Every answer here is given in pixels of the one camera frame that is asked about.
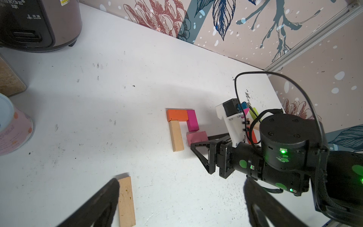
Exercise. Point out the long wooden block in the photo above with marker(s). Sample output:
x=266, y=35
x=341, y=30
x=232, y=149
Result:
x=176, y=136
x=126, y=203

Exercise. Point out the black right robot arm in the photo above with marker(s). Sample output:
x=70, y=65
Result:
x=293, y=156

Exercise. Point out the silver rice cooker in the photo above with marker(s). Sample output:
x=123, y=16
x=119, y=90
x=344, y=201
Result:
x=39, y=26

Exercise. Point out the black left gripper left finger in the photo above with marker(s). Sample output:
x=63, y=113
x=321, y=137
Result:
x=99, y=210

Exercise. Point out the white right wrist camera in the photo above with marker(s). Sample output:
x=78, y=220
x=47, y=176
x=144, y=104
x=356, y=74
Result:
x=232, y=114

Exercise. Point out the magenta block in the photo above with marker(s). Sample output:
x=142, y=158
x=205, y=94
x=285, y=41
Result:
x=246, y=111
x=192, y=122

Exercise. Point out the pink tin can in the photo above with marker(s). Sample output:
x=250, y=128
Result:
x=16, y=127

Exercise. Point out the light pink block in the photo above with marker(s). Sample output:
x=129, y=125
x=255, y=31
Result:
x=195, y=137

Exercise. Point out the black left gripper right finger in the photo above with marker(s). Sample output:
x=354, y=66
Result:
x=263, y=207

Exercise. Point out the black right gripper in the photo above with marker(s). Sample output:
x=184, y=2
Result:
x=244, y=158

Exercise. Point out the red block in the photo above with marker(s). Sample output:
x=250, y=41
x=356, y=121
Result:
x=253, y=138

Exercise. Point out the orange block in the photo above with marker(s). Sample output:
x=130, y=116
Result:
x=177, y=115

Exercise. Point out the glass spice jar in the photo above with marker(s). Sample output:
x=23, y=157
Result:
x=11, y=83

